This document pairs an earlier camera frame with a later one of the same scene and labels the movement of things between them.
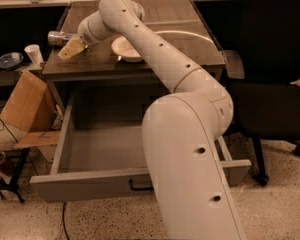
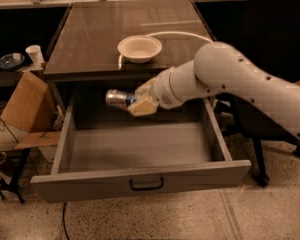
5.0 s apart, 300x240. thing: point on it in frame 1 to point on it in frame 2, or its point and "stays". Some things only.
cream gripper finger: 73,48 to 142,106
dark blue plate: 10,61 stays
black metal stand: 18,152 stays
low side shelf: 8,78 stays
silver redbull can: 56,38 to 115,97
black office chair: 265,104 stays
